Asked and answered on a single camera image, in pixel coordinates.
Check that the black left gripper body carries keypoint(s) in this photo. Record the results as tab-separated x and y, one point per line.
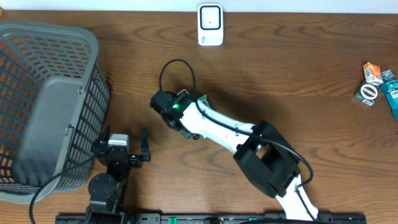
133	162

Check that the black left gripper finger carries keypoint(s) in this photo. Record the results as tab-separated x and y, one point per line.
145	152
102	141

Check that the white green packet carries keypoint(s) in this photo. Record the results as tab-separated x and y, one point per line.
204	100

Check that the green round-logo box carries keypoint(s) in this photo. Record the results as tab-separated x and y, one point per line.
367	93

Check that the orange tissue pack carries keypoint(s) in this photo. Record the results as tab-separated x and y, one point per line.
372	74

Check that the blue liquid bottle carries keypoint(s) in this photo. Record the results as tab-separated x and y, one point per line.
389	88

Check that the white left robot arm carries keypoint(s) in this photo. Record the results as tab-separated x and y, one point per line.
107	189

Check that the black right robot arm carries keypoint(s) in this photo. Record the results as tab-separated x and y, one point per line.
264	156

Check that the white barcode scanner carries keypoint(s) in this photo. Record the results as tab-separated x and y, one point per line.
210	25

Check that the dark grey plastic basket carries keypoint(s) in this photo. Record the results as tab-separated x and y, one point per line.
53	102

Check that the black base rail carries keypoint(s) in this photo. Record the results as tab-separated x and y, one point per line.
156	218

